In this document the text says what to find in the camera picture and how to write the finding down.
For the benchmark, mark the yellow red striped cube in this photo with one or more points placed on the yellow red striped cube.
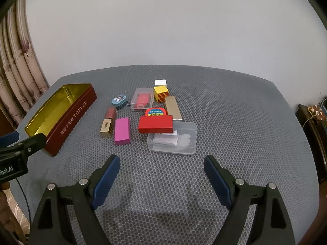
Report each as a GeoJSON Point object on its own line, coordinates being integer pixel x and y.
{"type": "Point", "coordinates": [160, 89]}

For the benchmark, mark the white folded paper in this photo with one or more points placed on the white folded paper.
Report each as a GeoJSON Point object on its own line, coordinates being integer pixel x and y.
{"type": "Point", "coordinates": [166, 140]}

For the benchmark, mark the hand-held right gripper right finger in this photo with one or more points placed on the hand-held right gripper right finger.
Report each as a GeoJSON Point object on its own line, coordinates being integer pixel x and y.
{"type": "Point", "coordinates": [218, 181]}

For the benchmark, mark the clear plastic box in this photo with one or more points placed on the clear plastic box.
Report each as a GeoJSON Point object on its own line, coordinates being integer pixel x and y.
{"type": "Point", "coordinates": [185, 137]}

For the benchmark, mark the red rectangular tin box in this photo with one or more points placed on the red rectangular tin box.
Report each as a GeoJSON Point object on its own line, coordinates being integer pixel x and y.
{"type": "Point", "coordinates": [71, 117]}

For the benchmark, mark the grey honeycomb mat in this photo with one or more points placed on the grey honeycomb mat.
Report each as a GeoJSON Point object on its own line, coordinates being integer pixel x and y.
{"type": "Point", "coordinates": [230, 107]}

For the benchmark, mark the brown floral pouch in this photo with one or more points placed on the brown floral pouch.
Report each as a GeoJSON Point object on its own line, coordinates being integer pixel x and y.
{"type": "Point", "coordinates": [318, 112]}

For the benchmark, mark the white zigzag print cube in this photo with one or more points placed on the white zigzag print cube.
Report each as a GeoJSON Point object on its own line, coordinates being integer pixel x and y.
{"type": "Point", "coordinates": [161, 83]}

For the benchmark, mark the small blue cartoon tin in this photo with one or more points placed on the small blue cartoon tin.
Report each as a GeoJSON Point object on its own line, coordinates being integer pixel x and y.
{"type": "Point", "coordinates": [118, 100]}

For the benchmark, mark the gold ribbed metal box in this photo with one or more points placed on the gold ribbed metal box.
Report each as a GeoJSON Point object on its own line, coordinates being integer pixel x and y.
{"type": "Point", "coordinates": [172, 107]}

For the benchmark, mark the pink wooden block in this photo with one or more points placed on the pink wooden block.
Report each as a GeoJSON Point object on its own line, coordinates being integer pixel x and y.
{"type": "Point", "coordinates": [122, 130]}

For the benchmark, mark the red and gold small box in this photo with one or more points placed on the red and gold small box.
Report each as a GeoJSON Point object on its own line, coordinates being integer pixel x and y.
{"type": "Point", "coordinates": [108, 122]}

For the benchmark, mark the clear case with red insert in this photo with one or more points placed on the clear case with red insert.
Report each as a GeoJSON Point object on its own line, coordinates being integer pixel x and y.
{"type": "Point", "coordinates": [141, 99]}

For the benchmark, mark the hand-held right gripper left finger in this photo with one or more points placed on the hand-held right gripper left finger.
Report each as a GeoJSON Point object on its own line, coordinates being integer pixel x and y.
{"type": "Point", "coordinates": [107, 178]}

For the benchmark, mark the red wooden block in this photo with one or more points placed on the red wooden block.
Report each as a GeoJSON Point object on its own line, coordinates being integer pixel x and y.
{"type": "Point", "coordinates": [155, 123]}

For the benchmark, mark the dark wooden cabinet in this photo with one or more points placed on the dark wooden cabinet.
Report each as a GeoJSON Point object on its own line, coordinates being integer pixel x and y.
{"type": "Point", "coordinates": [314, 137]}

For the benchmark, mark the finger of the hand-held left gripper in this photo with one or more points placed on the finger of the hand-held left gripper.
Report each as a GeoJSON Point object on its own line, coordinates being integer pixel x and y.
{"type": "Point", "coordinates": [33, 143]}
{"type": "Point", "coordinates": [10, 137]}

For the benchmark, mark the beige patterned curtain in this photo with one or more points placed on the beige patterned curtain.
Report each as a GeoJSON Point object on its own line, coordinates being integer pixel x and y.
{"type": "Point", "coordinates": [18, 56]}

